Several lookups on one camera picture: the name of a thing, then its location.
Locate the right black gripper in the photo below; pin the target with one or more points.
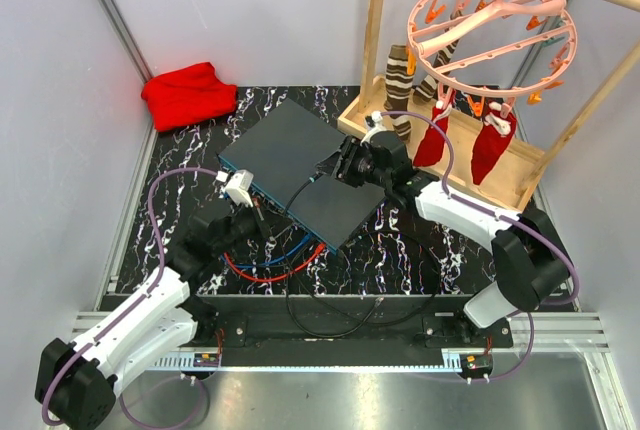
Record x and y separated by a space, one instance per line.
351 149

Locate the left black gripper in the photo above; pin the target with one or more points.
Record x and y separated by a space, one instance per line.
263 226

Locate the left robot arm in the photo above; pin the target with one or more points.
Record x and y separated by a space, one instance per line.
79 381

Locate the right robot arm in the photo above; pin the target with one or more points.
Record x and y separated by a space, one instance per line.
529 258

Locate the red sock left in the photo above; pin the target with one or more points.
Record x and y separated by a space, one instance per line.
431 148

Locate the red sock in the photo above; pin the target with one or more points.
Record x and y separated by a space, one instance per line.
494 138
431 148

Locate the brown striped sock front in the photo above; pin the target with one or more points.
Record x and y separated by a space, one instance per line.
398 84

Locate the red folded cloth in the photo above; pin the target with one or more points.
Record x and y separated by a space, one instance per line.
188 96

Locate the red sock right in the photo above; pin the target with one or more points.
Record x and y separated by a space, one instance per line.
494 138

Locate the pink round clip hanger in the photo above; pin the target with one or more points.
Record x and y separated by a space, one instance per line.
454 40

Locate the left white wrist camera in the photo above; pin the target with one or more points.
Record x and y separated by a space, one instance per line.
237 189

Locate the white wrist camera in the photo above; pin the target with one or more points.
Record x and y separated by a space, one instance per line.
237 189
374 124

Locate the dark blue network switch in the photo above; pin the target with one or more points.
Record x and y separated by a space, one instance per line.
282 151

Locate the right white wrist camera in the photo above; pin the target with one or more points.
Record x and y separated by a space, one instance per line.
374 124

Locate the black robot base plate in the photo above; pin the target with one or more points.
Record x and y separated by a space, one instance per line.
342 332

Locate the wooden drying rack frame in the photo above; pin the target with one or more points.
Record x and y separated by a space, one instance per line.
465 134

